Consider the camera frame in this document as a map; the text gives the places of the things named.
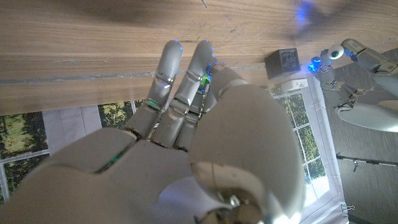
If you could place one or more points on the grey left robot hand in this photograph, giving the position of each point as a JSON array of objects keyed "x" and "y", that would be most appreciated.
[{"x": 367, "y": 105}]

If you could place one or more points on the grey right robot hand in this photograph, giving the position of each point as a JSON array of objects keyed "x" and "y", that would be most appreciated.
[{"x": 242, "y": 140}]

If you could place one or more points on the green marker cap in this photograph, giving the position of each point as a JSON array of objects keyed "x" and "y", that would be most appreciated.
[{"x": 204, "y": 80}]

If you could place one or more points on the dark grey block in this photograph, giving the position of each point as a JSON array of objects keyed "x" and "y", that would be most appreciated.
[{"x": 283, "y": 63}]

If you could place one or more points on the white power strip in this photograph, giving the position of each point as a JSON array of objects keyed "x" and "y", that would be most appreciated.
[{"x": 293, "y": 84}]

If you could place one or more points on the black binder clip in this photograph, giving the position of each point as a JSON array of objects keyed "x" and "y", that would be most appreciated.
[{"x": 348, "y": 208}]

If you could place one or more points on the printed window forest backdrop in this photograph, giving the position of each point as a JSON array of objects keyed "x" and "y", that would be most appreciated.
[{"x": 25, "y": 137}]

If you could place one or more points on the black wall rail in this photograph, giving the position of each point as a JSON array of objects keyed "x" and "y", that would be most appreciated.
[{"x": 367, "y": 161}]

